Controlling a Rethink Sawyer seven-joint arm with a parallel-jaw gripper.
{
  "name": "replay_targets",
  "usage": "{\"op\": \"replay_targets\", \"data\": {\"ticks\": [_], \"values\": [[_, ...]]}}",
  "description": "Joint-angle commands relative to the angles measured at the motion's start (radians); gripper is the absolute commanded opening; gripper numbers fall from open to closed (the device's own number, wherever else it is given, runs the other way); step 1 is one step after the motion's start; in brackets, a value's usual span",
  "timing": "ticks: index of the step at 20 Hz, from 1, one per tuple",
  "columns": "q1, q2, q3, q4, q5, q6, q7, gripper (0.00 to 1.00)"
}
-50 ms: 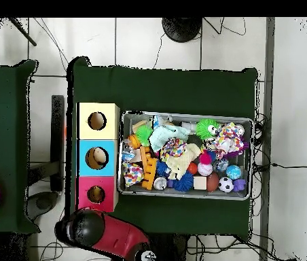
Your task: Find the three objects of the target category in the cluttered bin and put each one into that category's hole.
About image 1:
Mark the cream waffle cloth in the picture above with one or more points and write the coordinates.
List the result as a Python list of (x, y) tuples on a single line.
[(185, 160)]

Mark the dark green side tablecloth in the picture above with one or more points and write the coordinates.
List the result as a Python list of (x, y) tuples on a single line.
[(7, 109)]

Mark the small soccer ball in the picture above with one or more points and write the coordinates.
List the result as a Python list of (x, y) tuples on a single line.
[(226, 185)]

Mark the polka dot cloth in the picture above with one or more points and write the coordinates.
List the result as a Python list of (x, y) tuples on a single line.
[(133, 174)]

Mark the blue spiky ball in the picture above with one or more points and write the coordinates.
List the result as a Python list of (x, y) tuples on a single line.
[(184, 181)]

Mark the orange toy block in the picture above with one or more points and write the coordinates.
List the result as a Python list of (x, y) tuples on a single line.
[(148, 169)]

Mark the black round base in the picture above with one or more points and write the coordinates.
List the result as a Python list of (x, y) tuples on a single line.
[(182, 27)]

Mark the wooden box with three holes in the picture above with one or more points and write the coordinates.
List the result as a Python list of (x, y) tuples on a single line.
[(85, 163)]

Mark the green spiky ball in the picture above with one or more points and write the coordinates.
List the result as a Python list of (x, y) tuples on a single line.
[(143, 135)]

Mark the black panel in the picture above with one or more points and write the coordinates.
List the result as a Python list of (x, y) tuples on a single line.
[(57, 141)]

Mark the light teal waffle cloth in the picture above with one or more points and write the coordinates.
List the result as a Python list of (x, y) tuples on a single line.
[(167, 133)]

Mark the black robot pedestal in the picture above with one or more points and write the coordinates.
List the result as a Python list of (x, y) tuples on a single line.
[(178, 250)]

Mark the heart print cloth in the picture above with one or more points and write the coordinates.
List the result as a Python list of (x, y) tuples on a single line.
[(229, 140)]

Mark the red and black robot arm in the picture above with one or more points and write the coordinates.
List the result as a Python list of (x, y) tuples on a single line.
[(110, 236)]

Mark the black rod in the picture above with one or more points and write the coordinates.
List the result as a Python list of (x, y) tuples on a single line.
[(22, 31)]

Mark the white colourful print cloth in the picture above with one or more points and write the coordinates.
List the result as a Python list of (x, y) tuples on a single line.
[(173, 148)]

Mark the green fuzzy monster toy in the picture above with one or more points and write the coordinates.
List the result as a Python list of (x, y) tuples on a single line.
[(207, 129)]

